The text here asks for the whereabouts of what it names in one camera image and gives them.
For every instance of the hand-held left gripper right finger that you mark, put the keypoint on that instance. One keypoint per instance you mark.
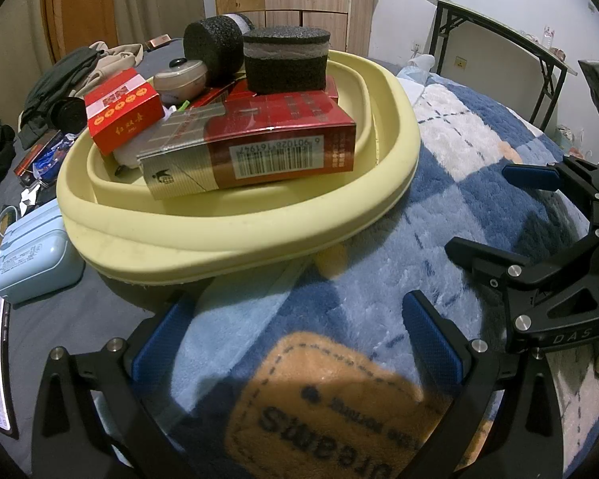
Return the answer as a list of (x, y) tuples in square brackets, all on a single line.
[(432, 339)]

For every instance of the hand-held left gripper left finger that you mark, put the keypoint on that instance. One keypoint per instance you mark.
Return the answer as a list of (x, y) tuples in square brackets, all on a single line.
[(162, 337)]

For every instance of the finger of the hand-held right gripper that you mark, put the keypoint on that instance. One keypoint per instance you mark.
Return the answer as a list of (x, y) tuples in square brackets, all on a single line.
[(529, 177), (479, 258)]

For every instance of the yellow plastic basin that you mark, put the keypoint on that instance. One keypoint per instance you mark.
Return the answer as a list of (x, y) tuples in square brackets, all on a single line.
[(259, 239)]

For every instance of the red carton with brown side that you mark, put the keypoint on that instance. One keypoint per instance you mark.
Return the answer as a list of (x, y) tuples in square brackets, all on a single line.
[(279, 154)]

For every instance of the small red box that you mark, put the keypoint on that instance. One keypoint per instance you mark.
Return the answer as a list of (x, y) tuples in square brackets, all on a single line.
[(125, 119)]

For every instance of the small lidded jar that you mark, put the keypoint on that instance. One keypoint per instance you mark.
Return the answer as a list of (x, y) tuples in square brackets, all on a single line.
[(179, 80)]

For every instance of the black foam cylinder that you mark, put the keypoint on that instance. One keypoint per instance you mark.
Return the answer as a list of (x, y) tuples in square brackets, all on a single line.
[(212, 50), (284, 75)]

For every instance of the blue white checkered blanket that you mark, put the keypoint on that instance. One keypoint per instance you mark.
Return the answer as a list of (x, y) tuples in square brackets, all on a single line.
[(429, 239)]

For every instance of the grey bed sheet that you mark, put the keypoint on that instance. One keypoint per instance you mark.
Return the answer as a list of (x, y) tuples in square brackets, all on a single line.
[(80, 319)]

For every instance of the clear plastic bottle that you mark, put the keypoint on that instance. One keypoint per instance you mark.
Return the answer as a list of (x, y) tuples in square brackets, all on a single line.
[(549, 37)]

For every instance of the light blue plastic case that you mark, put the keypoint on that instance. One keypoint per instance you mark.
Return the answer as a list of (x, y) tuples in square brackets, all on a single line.
[(30, 254)]

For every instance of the white plastic bag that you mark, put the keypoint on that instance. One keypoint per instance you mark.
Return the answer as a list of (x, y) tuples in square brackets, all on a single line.
[(422, 64)]

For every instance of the black folding table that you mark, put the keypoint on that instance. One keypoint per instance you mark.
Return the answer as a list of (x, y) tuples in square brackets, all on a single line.
[(479, 10)]

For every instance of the instant noodle packet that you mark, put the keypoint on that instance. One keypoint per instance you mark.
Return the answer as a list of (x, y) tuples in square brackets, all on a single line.
[(5, 219)]

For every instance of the red blue snack packet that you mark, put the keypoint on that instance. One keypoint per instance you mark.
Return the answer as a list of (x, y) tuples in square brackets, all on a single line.
[(42, 157)]

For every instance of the black round lens cap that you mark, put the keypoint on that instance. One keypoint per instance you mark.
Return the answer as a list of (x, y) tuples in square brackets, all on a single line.
[(70, 112)]

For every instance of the dark green clothing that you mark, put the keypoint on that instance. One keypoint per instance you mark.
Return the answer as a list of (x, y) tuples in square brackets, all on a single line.
[(55, 85)]

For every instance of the beige cloth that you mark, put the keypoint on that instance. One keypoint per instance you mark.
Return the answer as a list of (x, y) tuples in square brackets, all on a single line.
[(115, 57)]

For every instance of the pink flat box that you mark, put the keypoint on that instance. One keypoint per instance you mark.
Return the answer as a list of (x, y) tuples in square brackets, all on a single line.
[(157, 42)]

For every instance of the orange wooden door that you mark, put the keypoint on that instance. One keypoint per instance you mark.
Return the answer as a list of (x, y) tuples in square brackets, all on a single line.
[(80, 5)]

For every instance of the yellowed wall socket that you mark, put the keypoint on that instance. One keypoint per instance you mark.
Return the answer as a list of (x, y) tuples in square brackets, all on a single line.
[(460, 63)]

